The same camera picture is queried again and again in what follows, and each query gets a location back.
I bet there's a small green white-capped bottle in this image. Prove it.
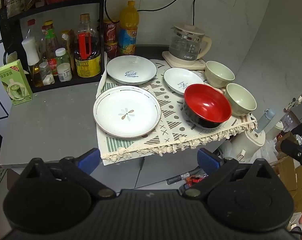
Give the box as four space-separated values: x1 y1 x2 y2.
55 48 71 68

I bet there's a green drink carton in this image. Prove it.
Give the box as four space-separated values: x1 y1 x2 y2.
0 59 33 106

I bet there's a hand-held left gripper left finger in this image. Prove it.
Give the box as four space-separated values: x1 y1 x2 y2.
21 148 116 200

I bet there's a white plastic bag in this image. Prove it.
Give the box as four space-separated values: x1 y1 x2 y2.
3 51 18 64

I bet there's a small white plate crossed-utensils print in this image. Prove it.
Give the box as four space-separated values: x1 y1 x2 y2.
163 67 205 96

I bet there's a patterned fringed placemat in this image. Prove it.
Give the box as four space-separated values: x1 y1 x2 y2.
95 59 258 166

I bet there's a red and black bowl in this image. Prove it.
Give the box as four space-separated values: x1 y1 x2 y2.
183 84 232 129

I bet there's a cream bowl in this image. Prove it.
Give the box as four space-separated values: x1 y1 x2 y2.
205 60 235 89
224 82 257 117

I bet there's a white plate with chef-hat print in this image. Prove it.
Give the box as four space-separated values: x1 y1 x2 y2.
106 55 158 85

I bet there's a cardboard box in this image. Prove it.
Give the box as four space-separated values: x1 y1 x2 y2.
269 130 302 213

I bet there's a glass electric kettle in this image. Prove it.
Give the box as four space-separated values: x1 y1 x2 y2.
168 24 212 61

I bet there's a clear bottle with red cap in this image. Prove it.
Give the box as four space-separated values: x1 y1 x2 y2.
25 19 41 45

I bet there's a black kettle power cable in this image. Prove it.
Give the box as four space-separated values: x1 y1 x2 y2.
191 0 206 27

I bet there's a black metal shelf rack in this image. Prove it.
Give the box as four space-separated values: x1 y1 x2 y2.
0 0 109 93

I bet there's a white plate with flower print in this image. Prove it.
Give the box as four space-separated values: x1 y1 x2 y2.
93 85 162 138

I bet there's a cream kettle base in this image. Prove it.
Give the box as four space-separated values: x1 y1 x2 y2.
162 51 207 70

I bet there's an oil bottle with white top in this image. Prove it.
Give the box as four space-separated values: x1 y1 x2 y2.
21 36 44 87

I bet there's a grey handled tool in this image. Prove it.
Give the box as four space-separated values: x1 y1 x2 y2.
166 167 206 185

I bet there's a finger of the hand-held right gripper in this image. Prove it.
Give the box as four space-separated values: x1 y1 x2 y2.
280 138 302 160

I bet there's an orange juice bottle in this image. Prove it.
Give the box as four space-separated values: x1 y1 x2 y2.
118 1 140 56

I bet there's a small clear jar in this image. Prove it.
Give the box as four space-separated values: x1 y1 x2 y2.
39 61 55 85

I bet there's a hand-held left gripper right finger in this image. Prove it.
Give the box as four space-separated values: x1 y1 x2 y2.
182 148 279 199

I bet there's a black cable along rack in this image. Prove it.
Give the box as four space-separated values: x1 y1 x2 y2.
103 0 116 22

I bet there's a sauce bottle with yellow cap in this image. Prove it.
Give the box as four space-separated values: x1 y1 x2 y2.
44 20 61 77

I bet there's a small white jar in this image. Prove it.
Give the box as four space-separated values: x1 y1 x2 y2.
57 62 73 82

